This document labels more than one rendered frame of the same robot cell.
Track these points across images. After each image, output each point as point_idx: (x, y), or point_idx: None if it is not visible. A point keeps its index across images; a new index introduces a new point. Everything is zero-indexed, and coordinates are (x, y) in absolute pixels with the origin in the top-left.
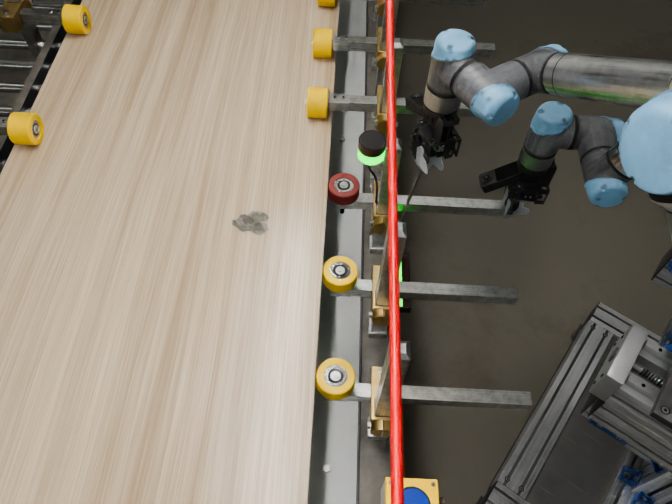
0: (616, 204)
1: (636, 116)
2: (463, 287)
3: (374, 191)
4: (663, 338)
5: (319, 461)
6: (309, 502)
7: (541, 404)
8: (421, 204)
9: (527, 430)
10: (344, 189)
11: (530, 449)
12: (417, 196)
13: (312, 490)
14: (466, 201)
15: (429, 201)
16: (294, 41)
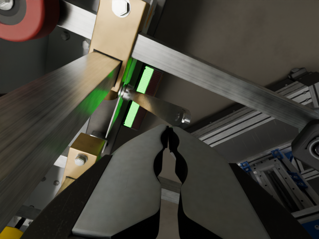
0: None
1: None
2: (172, 194)
3: (97, 18)
4: (315, 227)
5: (52, 178)
6: (45, 192)
7: (231, 123)
8: (181, 76)
9: (213, 132)
10: (5, 12)
11: (208, 140)
12: (182, 56)
13: (47, 188)
14: (260, 97)
15: (198, 75)
16: None
